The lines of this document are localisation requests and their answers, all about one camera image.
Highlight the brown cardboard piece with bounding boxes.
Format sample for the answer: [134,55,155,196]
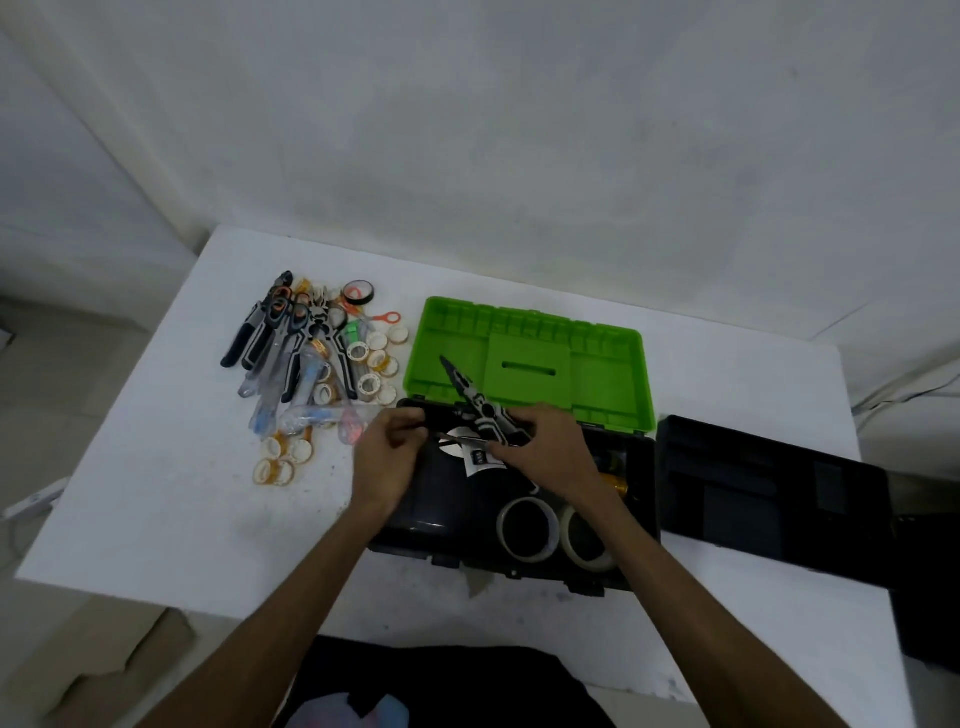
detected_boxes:
[7,599,198,728]

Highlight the person's black clothing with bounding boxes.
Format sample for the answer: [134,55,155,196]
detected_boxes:
[273,637,616,728]

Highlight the white masking tape roll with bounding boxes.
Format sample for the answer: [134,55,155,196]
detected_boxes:
[496,496,562,565]

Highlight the person's right hand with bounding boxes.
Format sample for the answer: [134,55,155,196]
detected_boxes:
[485,403,625,520]

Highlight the person's right forearm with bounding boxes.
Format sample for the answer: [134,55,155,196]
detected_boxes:
[577,494,849,728]

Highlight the silver adjustable wrench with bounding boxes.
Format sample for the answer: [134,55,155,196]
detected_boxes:
[442,425,519,481]

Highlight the black toolbox with green lid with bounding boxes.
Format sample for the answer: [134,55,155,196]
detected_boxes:
[367,296,663,599]

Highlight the white power strip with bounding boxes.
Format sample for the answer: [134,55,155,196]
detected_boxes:
[0,479,69,523]

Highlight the orange handled scissors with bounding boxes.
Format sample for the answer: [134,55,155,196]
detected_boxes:
[341,299,404,328]

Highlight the black wall cable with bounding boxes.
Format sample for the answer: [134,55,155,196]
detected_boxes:
[854,367,960,421]

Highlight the black toolbox tray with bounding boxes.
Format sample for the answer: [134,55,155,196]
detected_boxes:
[654,414,898,583]

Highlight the person's left hand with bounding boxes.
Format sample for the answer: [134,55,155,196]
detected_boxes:
[349,405,430,519]

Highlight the clear packing tape roll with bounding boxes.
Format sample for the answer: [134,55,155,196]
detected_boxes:
[560,506,620,575]

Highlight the person's left forearm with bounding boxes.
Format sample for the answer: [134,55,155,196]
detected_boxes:
[138,498,399,728]

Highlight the pile of small tape rolls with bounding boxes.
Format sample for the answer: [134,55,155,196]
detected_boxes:
[252,278,412,487]

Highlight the orange handled screwdriver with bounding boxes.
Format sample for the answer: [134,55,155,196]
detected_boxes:
[427,428,631,498]

